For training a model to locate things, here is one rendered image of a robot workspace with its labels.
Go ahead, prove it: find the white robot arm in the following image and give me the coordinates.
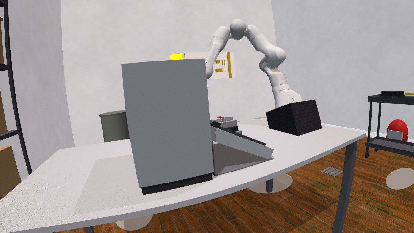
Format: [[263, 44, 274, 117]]
[[205, 19, 304, 109]]

